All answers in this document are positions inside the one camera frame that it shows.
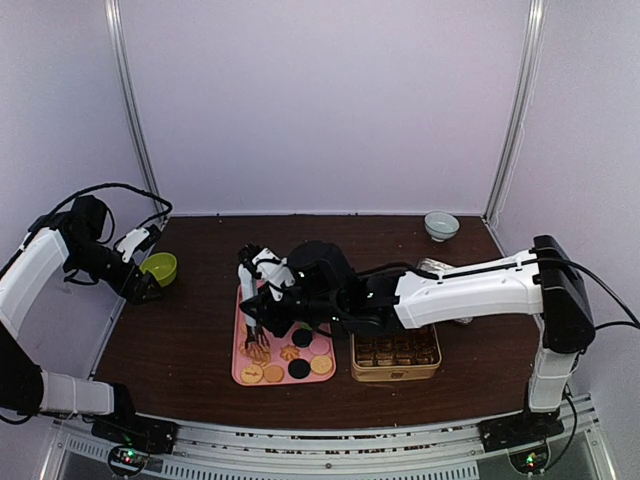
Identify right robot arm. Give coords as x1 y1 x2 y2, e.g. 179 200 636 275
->
238 235 595 442

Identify silver tin lid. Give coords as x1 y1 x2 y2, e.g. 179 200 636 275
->
417 258 473 326

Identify star butter cookie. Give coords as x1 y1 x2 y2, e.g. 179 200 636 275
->
280 345 300 362

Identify gold cookie tin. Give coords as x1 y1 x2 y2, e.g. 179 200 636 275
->
350 325 442 383

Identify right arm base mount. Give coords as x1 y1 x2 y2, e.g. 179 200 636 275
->
478 412 564 475

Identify pink sandwich cookie lower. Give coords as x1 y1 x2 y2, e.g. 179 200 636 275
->
309 338 331 356

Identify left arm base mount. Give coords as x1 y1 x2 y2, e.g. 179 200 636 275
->
82 416 179 479

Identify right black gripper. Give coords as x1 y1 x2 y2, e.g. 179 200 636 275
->
239 283 344 338

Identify biscuit with pink stick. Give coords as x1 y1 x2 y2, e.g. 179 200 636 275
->
240 364 264 385

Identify pale ceramic bowl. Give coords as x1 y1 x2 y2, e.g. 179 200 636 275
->
424 211 460 243

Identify black sandwich cookie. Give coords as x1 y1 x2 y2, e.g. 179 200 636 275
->
292 329 313 348
288 358 311 380

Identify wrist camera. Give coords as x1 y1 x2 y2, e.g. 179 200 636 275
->
114 225 162 263
238 244 295 301

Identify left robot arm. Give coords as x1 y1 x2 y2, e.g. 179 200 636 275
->
1 189 163 444

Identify metal serving tongs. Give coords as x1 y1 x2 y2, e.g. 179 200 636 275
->
237 265 270 364

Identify plain round cookie bottom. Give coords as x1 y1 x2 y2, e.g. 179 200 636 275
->
263 364 285 383

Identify pink plastic tray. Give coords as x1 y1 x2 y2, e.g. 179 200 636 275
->
231 288 337 387

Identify beige round biscuit corner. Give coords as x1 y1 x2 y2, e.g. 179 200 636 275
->
310 355 334 376

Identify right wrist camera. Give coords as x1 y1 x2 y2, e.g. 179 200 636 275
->
238 244 295 301

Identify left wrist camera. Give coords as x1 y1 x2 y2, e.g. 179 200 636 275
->
114 225 162 263

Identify aluminium frame post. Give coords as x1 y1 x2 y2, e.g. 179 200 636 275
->
104 0 160 196
484 0 548 228

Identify black sandwich cookie lower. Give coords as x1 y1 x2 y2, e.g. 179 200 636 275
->
288 358 311 380

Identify black sandwich cookie upper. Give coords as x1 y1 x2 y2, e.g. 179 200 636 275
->
292 329 313 348

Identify right aluminium frame post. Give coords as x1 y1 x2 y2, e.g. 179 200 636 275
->
484 0 548 228

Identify left aluminium frame post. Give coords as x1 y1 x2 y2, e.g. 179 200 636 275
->
104 0 160 196

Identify green plastic bowl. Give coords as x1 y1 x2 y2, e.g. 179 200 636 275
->
140 252 178 287

